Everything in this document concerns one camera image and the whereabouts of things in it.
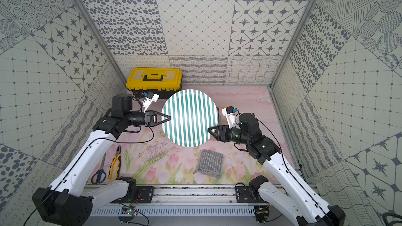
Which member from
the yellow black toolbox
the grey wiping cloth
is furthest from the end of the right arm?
the yellow black toolbox

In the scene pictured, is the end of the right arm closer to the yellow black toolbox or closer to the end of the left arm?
the end of the left arm

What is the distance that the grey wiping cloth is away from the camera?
2.64ft
